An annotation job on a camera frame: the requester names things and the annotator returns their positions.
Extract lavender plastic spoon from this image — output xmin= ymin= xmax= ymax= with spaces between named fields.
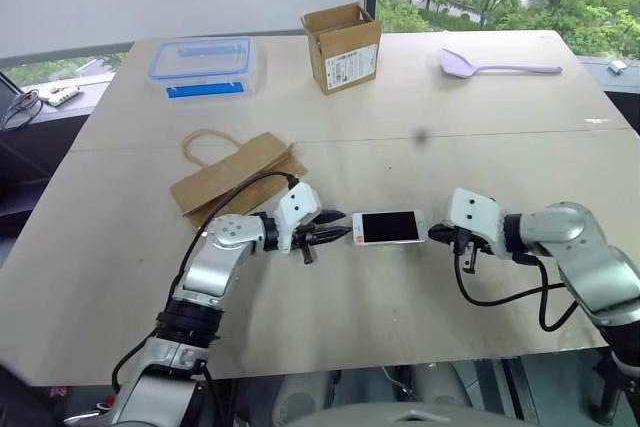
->
xmin=439 ymin=47 xmax=564 ymax=81

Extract white smartphone with black screen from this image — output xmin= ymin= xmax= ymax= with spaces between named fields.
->
xmin=351 ymin=210 xmax=427 ymax=247

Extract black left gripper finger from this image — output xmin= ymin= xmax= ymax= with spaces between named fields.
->
xmin=312 ymin=226 xmax=353 ymax=245
xmin=314 ymin=207 xmax=347 ymax=226

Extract brown paper bag with handles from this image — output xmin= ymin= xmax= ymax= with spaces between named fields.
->
xmin=170 ymin=128 xmax=307 ymax=233

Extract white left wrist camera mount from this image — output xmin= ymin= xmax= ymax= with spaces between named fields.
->
xmin=273 ymin=183 xmax=322 ymax=255

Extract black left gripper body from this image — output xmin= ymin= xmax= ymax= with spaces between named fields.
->
xmin=291 ymin=220 xmax=322 ymax=266

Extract tangled dark cables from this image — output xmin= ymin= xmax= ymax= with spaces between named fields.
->
xmin=0 ymin=89 xmax=44 ymax=131

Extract grey rounded shape under table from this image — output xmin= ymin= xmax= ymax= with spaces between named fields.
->
xmin=276 ymin=371 xmax=332 ymax=419
xmin=409 ymin=361 xmax=472 ymax=414

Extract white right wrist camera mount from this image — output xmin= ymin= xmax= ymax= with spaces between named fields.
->
xmin=446 ymin=188 xmax=504 ymax=255

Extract clear container with blue lid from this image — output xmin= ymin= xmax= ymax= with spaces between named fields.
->
xmin=147 ymin=35 xmax=266 ymax=102

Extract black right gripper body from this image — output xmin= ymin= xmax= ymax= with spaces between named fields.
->
xmin=449 ymin=226 xmax=485 ymax=276

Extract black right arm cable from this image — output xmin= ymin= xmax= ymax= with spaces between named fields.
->
xmin=453 ymin=239 xmax=581 ymax=333

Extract open cardboard box with label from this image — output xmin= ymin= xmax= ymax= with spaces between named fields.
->
xmin=300 ymin=2 xmax=384 ymax=97

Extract white circuit board device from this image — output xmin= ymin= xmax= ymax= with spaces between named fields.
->
xmin=40 ymin=85 xmax=83 ymax=109

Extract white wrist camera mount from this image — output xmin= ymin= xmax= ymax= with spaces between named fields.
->
xmin=446 ymin=188 xmax=504 ymax=255
xmin=273 ymin=183 xmax=322 ymax=255

